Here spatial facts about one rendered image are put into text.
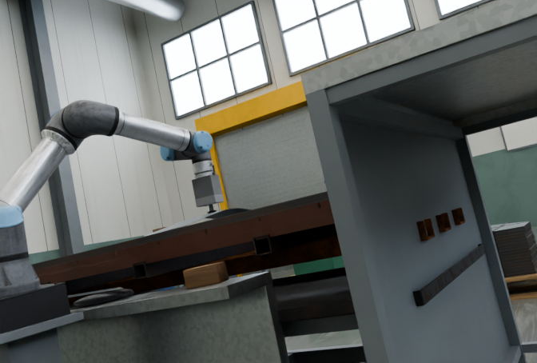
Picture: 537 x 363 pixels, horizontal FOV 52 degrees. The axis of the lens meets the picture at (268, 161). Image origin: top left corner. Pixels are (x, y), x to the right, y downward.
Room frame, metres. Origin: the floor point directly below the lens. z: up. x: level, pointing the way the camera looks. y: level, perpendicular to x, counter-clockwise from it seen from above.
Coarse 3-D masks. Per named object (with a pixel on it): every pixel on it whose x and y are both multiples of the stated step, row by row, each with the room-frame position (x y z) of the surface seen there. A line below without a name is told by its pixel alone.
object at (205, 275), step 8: (216, 264) 1.43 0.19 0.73; (224, 264) 1.48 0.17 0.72; (184, 272) 1.46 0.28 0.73; (192, 272) 1.45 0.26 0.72; (200, 272) 1.45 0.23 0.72; (208, 272) 1.44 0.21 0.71; (216, 272) 1.43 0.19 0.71; (224, 272) 1.47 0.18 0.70; (192, 280) 1.46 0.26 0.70; (200, 280) 1.45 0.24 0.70; (208, 280) 1.44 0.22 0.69; (216, 280) 1.43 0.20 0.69; (224, 280) 1.46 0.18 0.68; (192, 288) 1.46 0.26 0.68
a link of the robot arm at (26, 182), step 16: (48, 128) 1.65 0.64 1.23; (64, 128) 1.64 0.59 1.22; (48, 144) 1.64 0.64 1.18; (64, 144) 1.66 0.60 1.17; (80, 144) 1.72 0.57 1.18; (32, 160) 1.61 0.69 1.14; (48, 160) 1.63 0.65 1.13; (16, 176) 1.59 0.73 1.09; (32, 176) 1.60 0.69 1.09; (48, 176) 1.64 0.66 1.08; (0, 192) 1.57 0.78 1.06; (16, 192) 1.56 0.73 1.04; (32, 192) 1.60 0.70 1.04
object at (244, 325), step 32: (96, 320) 1.75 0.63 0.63; (128, 320) 1.68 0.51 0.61; (160, 320) 1.62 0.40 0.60; (192, 320) 1.56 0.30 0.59; (224, 320) 1.51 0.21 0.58; (256, 320) 1.46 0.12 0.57; (64, 352) 1.83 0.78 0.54; (96, 352) 1.76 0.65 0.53; (128, 352) 1.69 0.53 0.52; (160, 352) 1.63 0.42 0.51; (192, 352) 1.57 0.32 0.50; (224, 352) 1.52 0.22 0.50; (256, 352) 1.47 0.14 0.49
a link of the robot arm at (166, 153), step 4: (160, 148) 1.96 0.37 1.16; (164, 148) 1.94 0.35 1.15; (168, 148) 1.92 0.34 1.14; (164, 152) 1.94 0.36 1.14; (168, 152) 1.93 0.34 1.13; (172, 152) 1.93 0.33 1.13; (176, 152) 1.93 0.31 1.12; (180, 152) 1.91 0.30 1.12; (164, 156) 1.95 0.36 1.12; (168, 156) 1.93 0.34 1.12; (172, 156) 1.93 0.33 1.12; (176, 156) 1.94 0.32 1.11; (180, 156) 1.93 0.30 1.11; (184, 156) 1.92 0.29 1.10; (168, 160) 1.94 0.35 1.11; (172, 160) 1.96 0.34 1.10; (176, 160) 1.97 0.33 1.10; (180, 160) 1.99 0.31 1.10
